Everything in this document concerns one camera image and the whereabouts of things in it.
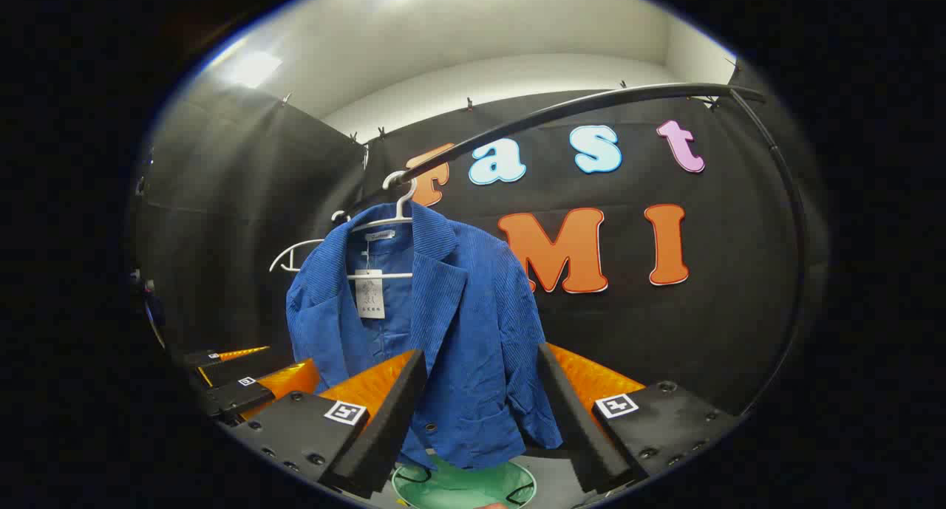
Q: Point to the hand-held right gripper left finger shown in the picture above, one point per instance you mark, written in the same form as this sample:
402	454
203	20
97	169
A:
392	413

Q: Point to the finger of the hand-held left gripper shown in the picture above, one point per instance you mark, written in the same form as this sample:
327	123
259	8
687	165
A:
236	397
201	358

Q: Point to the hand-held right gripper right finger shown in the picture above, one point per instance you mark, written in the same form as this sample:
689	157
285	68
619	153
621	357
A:
573	413

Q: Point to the green laundry hamper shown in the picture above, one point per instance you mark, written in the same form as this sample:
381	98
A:
458	487

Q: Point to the white plastic clothes hanger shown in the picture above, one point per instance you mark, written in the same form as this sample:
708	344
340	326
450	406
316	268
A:
292	247
395	275

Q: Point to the black metal clothes rack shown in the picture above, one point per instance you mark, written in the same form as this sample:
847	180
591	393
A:
591	103

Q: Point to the plain black cloth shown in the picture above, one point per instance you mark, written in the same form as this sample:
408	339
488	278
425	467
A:
236	199

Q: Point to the black backdrop cloth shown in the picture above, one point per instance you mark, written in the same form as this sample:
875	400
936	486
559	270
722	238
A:
724	324

